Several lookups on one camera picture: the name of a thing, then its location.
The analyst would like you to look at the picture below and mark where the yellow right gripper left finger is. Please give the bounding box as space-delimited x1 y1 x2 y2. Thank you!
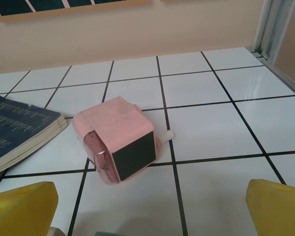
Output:
0 181 59 236

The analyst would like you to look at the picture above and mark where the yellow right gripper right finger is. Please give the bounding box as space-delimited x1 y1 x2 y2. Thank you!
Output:
245 178 295 236

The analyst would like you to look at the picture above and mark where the dark blue book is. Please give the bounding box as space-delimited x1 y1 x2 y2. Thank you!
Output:
0 92 67 177

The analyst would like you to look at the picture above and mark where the pink pencil sharpener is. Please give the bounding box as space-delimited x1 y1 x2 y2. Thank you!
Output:
72 96 175 186

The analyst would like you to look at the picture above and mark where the aluminium table edge rail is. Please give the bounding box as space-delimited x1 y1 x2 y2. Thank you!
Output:
250 49 295 103

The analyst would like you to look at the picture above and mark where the aluminium frame post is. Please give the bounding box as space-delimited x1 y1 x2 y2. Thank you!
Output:
253 0 294 65

